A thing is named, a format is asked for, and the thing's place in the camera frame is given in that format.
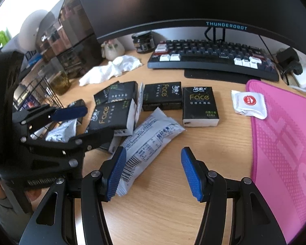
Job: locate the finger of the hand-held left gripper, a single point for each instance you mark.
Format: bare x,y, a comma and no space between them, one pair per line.
68,112
97,137

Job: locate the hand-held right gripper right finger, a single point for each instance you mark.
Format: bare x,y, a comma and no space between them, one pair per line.
191,176

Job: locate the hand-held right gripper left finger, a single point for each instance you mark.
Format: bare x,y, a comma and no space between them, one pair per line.
116,173

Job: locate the white snack packet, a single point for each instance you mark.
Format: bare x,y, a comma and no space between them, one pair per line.
153,137
62,132
139,99

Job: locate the black pocket tissue pack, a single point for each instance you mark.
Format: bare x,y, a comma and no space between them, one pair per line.
199,107

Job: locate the pile of black tissue packs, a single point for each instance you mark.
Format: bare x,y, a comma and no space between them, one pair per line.
162,94

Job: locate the wooden desktop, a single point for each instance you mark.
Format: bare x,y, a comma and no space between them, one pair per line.
155,222

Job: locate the clear glass jar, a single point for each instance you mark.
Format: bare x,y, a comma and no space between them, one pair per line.
60,81

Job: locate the white crumpled cloth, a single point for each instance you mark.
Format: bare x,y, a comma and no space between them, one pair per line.
104,72

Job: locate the cream ceramic vase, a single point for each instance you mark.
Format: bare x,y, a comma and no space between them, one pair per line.
112,51

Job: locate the smoked acrylic cosmetic organizer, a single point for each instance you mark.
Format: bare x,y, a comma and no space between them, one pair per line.
74,30

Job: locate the white round fan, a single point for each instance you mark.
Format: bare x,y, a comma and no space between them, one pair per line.
30,28

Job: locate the white sachet with red circle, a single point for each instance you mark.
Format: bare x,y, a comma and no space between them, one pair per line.
248,103

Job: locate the pink mouse mat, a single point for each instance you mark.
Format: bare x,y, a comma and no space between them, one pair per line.
283,145

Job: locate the black jar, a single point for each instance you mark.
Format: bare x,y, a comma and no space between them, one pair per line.
143,43

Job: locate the dark mechanical keyboard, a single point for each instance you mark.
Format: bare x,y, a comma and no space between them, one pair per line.
206,53

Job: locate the black power adapter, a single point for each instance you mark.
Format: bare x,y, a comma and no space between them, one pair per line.
288,58

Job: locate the black curved monitor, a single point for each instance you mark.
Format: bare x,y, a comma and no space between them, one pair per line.
181,0

